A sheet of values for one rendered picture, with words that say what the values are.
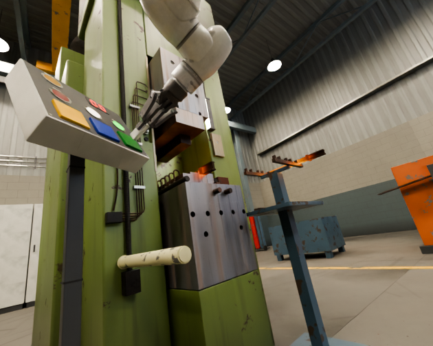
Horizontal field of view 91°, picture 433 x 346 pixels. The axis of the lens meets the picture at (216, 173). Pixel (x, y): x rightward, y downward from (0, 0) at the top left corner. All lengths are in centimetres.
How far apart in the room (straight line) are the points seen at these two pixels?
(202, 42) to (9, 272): 595
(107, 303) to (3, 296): 530
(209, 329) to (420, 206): 361
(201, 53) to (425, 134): 792
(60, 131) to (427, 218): 412
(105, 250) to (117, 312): 23
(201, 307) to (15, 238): 559
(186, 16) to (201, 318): 100
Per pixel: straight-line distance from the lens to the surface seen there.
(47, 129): 63
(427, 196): 413
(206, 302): 97
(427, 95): 862
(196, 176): 109
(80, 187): 75
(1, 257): 626
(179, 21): 72
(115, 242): 100
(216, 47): 73
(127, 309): 103
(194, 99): 137
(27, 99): 70
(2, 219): 636
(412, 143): 837
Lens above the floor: 64
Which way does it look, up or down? 17 degrees up
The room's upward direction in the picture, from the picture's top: 10 degrees counter-clockwise
